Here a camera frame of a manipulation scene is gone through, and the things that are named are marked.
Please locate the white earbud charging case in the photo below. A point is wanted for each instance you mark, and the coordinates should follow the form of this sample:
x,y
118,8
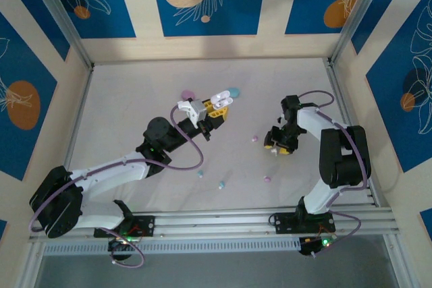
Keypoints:
x,y
222,95

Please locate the pink earbud charging case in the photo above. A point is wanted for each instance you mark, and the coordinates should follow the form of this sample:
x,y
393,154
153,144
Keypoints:
x,y
186,94

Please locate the blue earbud charging case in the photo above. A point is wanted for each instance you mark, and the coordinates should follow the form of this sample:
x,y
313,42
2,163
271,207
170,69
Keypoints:
x,y
235,91

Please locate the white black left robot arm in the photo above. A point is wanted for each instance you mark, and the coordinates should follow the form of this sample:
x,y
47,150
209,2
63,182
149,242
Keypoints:
x,y
111,175

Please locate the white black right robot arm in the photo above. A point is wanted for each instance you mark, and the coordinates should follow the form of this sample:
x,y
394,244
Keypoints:
x,y
344,160

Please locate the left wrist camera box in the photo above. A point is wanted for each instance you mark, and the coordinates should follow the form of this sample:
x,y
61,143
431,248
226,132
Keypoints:
x,y
197,109

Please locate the aluminium table side rail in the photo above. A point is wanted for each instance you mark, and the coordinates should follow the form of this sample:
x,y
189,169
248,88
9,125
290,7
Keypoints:
x,y
336,82
75,133

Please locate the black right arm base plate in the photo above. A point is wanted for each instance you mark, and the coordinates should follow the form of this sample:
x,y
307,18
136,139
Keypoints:
x,y
283,224

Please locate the aluminium mounting rail beam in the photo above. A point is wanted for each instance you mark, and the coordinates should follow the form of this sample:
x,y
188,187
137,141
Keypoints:
x,y
216,224

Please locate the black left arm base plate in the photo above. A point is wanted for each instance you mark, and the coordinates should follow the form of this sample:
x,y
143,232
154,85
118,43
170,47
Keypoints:
x,y
145,225

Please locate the aluminium frame post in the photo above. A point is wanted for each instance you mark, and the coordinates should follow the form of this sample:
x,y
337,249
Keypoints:
x,y
357,15
60,15

